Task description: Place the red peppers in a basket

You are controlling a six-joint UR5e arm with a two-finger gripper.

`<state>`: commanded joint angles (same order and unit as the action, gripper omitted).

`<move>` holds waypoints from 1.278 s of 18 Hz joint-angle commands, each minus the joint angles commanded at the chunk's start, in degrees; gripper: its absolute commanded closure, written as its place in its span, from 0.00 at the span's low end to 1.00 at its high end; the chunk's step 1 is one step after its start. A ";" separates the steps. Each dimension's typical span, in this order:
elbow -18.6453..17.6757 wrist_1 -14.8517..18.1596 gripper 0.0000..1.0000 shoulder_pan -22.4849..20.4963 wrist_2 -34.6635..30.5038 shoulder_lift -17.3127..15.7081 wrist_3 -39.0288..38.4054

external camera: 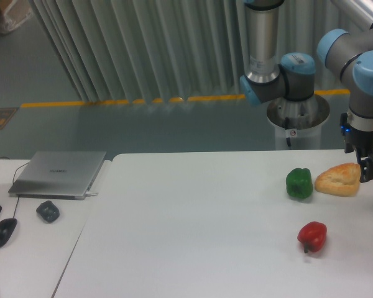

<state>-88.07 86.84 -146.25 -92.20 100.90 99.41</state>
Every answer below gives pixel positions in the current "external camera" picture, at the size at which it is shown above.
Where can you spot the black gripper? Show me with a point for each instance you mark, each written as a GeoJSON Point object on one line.
{"type": "Point", "coordinates": [358, 136]}

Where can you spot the red bell pepper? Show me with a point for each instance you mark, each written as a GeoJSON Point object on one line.
{"type": "Point", "coordinates": [312, 237]}

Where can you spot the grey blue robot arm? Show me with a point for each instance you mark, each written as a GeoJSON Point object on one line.
{"type": "Point", "coordinates": [357, 65]}

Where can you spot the triangular bread pastry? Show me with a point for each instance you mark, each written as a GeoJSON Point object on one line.
{"type": "Point", "coordinates": [341, 180]}

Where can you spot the green bell pepper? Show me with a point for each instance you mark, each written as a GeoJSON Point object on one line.
{"type": "Point", "coordinates": [299, 183]}

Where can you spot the white usb plug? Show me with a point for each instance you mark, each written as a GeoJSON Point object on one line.
{"type": "Point", "coordinates": [91, 194]}

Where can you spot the grey pleated curtain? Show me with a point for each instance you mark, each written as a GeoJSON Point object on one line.
{"type": "Point", "coordinates": [152, 50]}

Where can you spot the silver closed laptop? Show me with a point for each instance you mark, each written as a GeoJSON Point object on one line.
{"type": "Point", "coordinates": [58, 174]}

